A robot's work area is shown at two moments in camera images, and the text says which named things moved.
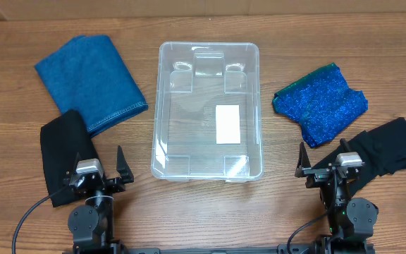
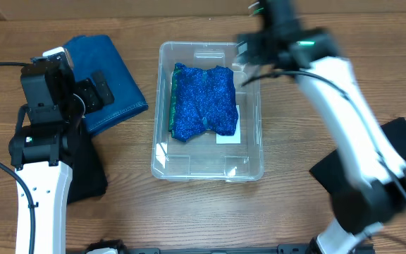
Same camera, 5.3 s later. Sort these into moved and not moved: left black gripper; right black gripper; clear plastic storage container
Moved: left black gripper; right black gripper
Not moved: clear plastic storage container
